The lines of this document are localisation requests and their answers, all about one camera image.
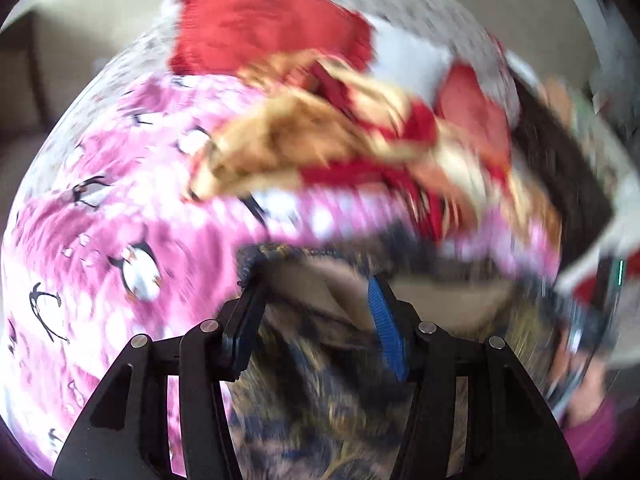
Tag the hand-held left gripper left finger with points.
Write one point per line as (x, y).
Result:
(240, 330)

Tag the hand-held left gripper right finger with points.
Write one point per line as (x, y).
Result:
(387, 330)

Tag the dark gold patterned garment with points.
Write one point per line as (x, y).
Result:
(320, 410)

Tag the person's right forearm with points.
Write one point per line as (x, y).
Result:
(595, 435)

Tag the dark brown cloth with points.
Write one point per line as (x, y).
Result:
(560, 185)

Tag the pink penguin blanket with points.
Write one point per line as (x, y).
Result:
(125, 200)

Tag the orange yellow cloth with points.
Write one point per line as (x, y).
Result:
(300, 135)

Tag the small red ruffled cushion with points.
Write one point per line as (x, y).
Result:
(470, 110)

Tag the white pillow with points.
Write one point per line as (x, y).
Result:
(405, 60)

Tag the large red ruffled cushion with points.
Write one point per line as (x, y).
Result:
(250, 20)

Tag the floral bedding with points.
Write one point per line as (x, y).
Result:
(430, 20)

